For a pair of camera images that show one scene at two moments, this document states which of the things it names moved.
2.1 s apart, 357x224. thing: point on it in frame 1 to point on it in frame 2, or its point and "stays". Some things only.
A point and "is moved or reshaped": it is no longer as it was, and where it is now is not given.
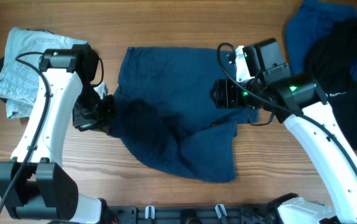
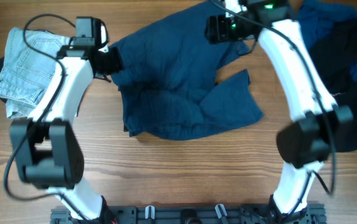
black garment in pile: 329,59 stays
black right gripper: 226,89 to 215,31
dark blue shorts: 163,111 is moved or reshaped
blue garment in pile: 307,20 stays
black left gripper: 83,122 to 116,65
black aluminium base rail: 193,214 stays
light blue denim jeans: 20,84 stays
